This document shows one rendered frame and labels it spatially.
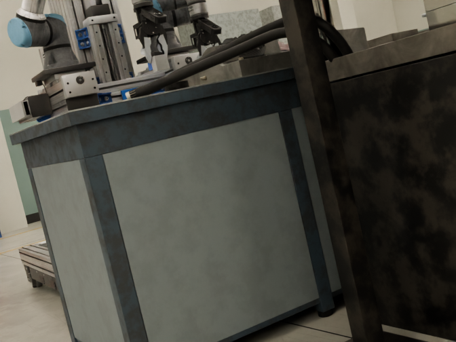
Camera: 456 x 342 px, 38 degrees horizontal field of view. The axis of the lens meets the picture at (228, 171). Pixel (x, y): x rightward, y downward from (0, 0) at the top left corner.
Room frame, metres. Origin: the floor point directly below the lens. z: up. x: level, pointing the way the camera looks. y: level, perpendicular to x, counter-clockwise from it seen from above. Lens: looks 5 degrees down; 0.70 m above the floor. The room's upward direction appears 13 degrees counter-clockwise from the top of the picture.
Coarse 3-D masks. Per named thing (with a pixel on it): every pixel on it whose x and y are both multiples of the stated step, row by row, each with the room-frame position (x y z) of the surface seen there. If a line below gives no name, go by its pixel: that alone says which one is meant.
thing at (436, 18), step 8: (424, 0) 2.13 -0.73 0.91; (432, 0) 2.10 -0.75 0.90; (440, 0) 2.07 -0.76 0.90; (448, 0) 2.05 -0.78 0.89; (432, 8) 2.10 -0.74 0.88; (440, 8) 2.08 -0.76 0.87; (448, 8) 2.05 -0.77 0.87; (432, 16) 2.11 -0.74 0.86; (440, 16) 2.08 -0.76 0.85; (448, 16) 2.06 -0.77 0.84; (432, 24) 2.11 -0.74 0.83; (440, 24) 2.09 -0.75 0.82; (448, 24) 2.06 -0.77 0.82
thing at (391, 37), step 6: (408, 30) 2.75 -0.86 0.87; (414, 30) 2.76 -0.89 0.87; (384, 36) 2.73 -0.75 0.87; (390, 36) 2.71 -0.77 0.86; (396, 36) 2.71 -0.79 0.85; (402, 36) 2.73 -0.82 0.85; (408, 36) 2.74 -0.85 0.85; (372, 42) 2.80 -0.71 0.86; (378, 42) 2.77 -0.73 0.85; (384, 42) 2.74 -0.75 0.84
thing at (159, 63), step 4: (156, 56) 2.35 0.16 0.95; (160, 56) 2.36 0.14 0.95; (164, 56) 2.37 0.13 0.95; (152, 60) 2.37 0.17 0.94; (156, 60) 2.35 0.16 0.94; (160, 60) 2.36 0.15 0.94; (164, 60) 2.37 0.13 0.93; (148, 64) 2.41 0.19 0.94; (152, 64) 2.38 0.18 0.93; (156, 64) 2.35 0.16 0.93; (160, 64) 2.36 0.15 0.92; (164, 64) 2.37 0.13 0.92; (168, 64) 2.37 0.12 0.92; (148, 68) 2.45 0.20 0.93; (152, 68) 2.39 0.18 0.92; (156, 68) 2.35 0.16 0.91; (160, 68) 2.36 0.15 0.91; (164, 68) 2.36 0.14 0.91; (168, 68) 2.37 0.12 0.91
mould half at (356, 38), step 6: (342, 30) 2.46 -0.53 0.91; (348, 30) 2.49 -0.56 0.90; (354, 30) 2.52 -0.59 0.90; (360, 30) 2.56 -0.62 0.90; (348, 36) 2.48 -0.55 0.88; (354, 36) 2.52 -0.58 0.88; (360, 36) 2.55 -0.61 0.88; (348, 42) 2.48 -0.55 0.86; (354, 42) 2.51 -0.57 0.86; (360, 42) 2.54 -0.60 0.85; (366, 42) 2.58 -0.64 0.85; (354, 48) 2.50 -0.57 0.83; (360, 48) 2.54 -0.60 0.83; (366, 48) 2.57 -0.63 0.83
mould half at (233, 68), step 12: (216, 48) 2.23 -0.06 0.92; (276, 48) 2.35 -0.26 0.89; (228, 60) 2.24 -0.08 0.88; (240, 60) 2.13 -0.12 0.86; (252, 60) 2.15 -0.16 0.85; (264, 60) 2.17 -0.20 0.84; (276, 60) 2.19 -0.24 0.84; (288, 60) 2.22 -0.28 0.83; (204, 72) 2.32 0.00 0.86; (216, 72) 2.25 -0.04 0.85; (228, 72) 2.19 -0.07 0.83; (240, 72) 2.13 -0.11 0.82; (252, 72) 2.14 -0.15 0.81; (192, 84) 2.41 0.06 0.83
